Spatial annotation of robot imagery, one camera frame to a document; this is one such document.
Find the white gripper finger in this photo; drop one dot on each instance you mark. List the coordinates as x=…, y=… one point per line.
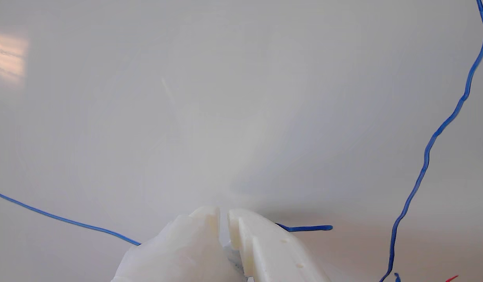
x=273, y=258
x=175, y=254

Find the large white whiteboard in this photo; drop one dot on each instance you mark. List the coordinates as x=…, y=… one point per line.
x=147, y=98

